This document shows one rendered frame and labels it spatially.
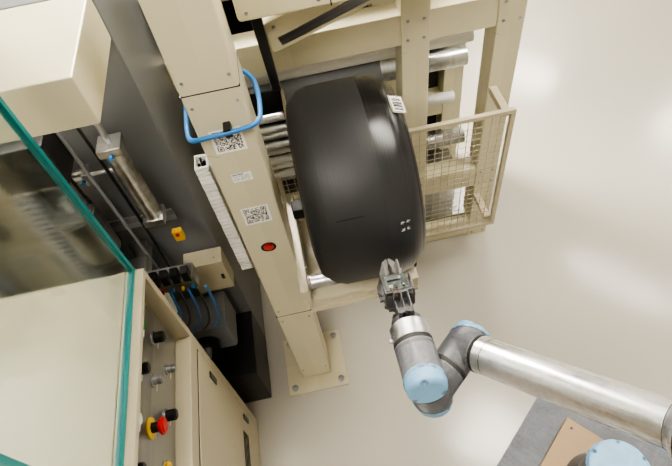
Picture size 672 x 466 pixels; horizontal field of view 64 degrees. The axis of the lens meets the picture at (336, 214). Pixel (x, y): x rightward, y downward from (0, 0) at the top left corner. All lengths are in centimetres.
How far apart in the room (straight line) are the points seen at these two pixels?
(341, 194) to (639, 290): 192
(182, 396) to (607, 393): 110
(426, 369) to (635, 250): 201
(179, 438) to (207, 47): 103
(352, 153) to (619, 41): 312
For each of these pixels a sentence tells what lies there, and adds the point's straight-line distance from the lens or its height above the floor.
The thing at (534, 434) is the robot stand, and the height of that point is 60.
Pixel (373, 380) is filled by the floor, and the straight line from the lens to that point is 254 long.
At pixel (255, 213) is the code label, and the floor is 123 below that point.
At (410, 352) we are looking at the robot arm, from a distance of 120.
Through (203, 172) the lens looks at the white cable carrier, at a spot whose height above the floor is 141.
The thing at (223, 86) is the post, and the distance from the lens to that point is 120.
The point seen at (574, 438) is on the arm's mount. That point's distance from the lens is 186.
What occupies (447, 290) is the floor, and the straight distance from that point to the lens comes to 273.
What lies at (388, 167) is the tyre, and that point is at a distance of 131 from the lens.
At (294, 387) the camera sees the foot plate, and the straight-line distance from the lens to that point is 254.
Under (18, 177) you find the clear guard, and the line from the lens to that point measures 108.
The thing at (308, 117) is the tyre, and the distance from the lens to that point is 137.
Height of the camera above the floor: 238
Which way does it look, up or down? 52 degrees down
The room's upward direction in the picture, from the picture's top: 10 degrees counter-clockwise
